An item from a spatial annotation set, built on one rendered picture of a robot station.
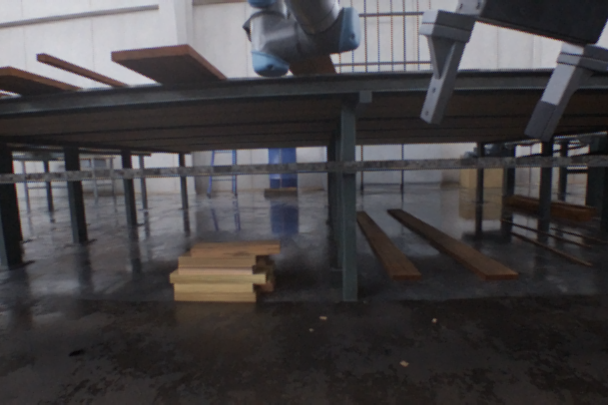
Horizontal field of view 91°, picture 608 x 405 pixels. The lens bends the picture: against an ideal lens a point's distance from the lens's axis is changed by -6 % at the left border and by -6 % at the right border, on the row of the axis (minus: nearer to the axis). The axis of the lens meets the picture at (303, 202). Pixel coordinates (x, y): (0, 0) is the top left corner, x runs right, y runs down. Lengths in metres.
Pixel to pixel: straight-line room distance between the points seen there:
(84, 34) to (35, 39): 1.31
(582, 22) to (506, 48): 8.21
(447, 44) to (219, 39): 7.73
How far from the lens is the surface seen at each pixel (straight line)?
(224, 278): 1.35
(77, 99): 1.40
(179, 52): 0.99
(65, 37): 9.88
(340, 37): 0.62
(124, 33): 9.02
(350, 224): 1.23
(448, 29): 0.34
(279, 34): 0.67
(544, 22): 0.38
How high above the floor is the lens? 0.54
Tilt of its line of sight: 7 degrees down
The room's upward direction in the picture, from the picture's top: 2 degrees counter-clockwise
